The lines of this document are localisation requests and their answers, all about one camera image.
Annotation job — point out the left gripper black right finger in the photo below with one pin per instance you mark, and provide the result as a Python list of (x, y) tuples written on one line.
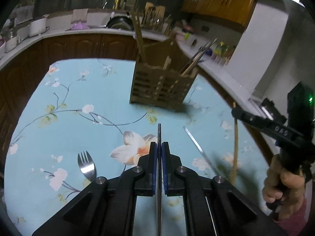
[(212, 206)]

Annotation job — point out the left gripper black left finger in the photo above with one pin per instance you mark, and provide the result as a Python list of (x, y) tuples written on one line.
[(106, 206)]

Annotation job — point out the steel chopstick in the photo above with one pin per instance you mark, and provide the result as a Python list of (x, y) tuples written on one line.
[(205, 47), (203, 154)]

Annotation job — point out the person right hand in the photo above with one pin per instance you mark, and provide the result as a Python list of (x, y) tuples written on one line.
[(284, 186)]

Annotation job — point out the gas stove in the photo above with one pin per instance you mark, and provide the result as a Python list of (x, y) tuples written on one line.
[(267, 109)]

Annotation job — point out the floral blue tablecloth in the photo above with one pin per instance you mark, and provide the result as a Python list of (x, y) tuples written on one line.
[(83, 105)]

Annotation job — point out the green oil bottle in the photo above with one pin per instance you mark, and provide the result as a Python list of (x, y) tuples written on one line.
[(221, 49)]

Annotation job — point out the blue object on counter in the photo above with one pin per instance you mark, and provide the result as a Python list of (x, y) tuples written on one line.
[(209, 52)]

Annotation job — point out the wooden utensil holder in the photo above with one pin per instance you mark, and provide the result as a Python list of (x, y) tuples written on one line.
[(160, 79)]

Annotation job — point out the pink container stack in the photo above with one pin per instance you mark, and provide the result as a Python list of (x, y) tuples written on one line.
[(186, 35)]

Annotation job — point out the wooden lower cabinets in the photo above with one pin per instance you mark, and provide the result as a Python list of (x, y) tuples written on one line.
[(23, 72)]

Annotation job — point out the purple plastic lid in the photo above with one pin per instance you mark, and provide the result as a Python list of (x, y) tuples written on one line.
[(79, 26)]

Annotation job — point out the black wok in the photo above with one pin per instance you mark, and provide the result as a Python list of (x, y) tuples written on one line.
[(121, 22)]

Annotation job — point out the countertop utensil rack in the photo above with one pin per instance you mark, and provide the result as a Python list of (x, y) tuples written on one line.
[(154, 17)]

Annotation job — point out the small white cooker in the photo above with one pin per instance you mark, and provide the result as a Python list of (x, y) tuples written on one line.
[(11, 40)]

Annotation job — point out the white electric pot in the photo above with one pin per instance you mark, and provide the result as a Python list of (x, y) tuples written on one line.
[(38, 27)]

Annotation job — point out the hanging dish cloth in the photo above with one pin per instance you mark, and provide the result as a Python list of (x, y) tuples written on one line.
[(79, 15)]

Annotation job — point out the fruit beach poster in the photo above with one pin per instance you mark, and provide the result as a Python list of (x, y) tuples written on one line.
[(23, 11)]

